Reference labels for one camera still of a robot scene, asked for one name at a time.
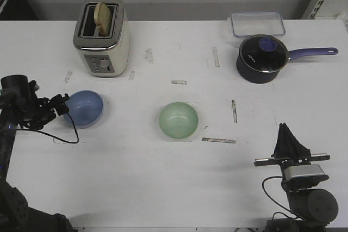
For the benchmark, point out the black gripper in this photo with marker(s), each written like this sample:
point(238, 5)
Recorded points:
point(32, 114)
point(288, 145)

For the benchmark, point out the blue plastic bowl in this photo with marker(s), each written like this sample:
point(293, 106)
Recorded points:
point(85, 107)

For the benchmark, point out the green plastic bowl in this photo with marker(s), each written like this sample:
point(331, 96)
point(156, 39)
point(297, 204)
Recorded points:
point(178, 120)

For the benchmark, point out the cream two-slot toaster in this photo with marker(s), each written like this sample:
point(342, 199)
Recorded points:
point(103, 56)

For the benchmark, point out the dark blue saucepan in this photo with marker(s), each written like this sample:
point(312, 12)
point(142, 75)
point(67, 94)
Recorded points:
point(261, 78)

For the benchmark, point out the slice of toast bread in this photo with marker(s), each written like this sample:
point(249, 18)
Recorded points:
point(102, 18)

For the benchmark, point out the glass saucepan lid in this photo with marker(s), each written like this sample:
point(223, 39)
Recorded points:
point(263, 53)

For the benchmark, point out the black box at corner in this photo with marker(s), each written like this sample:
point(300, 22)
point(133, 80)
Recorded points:
point(17, 10)

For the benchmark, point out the clear plastic food container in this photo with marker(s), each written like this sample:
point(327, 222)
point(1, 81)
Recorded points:
point(245, 24)

